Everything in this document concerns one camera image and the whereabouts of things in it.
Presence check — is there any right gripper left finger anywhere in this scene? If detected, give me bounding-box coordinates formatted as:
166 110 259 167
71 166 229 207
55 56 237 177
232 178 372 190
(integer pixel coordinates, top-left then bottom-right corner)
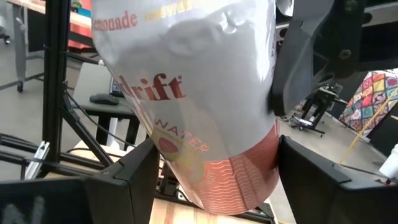
83 137 161 224

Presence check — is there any grey wheeled table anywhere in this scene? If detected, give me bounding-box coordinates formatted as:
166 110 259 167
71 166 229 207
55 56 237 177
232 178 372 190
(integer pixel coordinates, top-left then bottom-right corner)
6 0 94 93

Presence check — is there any colourful patchwork cloth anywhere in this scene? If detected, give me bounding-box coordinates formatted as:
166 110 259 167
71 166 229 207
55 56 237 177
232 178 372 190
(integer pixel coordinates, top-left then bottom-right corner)
338 68 398 138

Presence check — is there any silver aluminium profile piece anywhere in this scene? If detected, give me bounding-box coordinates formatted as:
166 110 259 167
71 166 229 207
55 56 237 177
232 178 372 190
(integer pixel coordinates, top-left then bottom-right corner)
24 141 50 180

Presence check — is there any silver can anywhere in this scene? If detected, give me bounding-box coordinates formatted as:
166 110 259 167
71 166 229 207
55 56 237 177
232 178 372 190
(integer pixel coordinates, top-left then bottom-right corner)
91 0 280 216

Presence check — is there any black wheeled stand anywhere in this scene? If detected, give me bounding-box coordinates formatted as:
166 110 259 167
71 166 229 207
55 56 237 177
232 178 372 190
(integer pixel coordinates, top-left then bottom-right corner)
290 86 348 138

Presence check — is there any red box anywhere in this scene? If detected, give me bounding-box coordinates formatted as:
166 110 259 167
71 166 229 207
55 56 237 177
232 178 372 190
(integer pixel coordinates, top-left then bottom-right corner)
67 0 93 50

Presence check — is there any black desk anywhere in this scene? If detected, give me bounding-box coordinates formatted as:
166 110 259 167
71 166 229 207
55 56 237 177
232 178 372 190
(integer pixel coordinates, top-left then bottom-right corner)
73 62 141 150

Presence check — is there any white cup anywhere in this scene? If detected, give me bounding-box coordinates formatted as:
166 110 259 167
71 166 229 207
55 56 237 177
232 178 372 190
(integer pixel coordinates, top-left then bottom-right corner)
378 143 398 180

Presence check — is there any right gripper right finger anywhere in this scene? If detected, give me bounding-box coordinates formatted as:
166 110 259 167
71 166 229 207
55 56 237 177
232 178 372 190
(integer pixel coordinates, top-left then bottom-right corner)
277 134 352 224

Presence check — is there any thin yellow cord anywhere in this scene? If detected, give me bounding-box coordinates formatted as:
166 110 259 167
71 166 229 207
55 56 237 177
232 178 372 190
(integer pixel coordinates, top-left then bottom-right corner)
338 86 398 166

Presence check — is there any black computer mouse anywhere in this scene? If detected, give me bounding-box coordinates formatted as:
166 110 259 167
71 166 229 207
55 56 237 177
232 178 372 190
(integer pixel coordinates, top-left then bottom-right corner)
89 93 121 106

